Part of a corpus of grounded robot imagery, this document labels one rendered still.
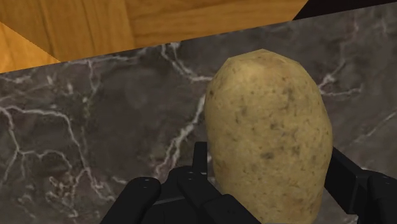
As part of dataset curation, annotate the brown potato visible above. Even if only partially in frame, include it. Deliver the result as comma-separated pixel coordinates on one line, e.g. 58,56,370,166
204,48,333,224

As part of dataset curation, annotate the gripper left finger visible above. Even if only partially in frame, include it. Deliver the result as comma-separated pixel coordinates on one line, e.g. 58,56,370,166
99,141,261,224

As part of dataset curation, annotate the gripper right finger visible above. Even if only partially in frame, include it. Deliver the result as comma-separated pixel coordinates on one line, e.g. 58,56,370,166
324,147,397,224

